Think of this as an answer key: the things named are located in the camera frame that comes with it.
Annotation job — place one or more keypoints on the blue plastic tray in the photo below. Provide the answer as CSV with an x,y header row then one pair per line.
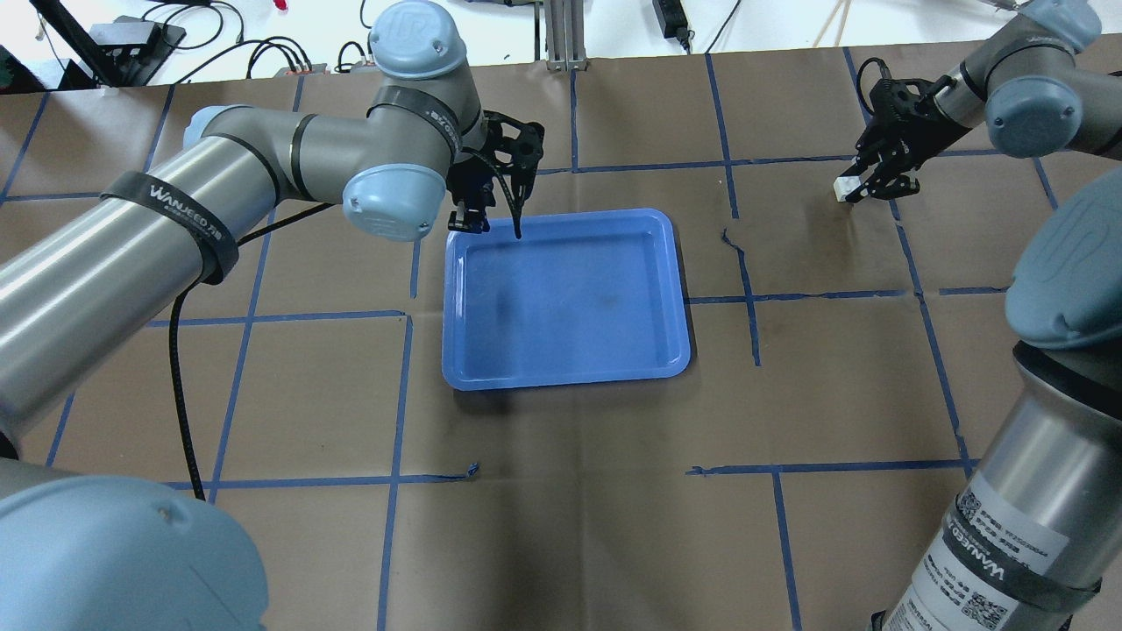
x,y
573,298

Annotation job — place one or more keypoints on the black power adapter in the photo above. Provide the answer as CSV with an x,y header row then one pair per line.
x,y
671,19

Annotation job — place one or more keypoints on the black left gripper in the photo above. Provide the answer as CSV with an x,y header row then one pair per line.
x,y
465,186

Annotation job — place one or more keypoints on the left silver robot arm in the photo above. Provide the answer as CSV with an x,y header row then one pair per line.
x,y
98,552

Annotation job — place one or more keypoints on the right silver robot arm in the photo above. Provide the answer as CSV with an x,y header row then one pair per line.
x,y
1025,545

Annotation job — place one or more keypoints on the black monitor stand base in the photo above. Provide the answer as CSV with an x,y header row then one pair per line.
x,y
135,48

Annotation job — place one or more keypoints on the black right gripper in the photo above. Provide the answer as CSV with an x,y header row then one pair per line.
x,y
914,116

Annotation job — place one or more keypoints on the white block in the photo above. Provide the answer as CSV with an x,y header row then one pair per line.
x,y
848,189

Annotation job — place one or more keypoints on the aluminium frame post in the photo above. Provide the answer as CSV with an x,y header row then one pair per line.
x,y
564,23

